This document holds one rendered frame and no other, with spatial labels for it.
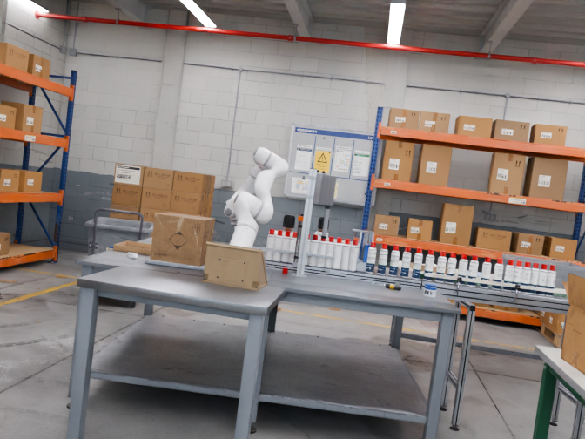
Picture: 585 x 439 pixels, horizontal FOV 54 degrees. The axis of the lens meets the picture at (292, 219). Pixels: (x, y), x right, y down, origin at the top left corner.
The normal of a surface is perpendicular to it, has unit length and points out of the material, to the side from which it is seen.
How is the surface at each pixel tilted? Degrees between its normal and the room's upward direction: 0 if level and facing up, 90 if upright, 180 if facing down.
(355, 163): 90
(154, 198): 90
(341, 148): 90
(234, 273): 90
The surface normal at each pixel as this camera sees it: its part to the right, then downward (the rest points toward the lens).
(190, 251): -0.11, 0.04
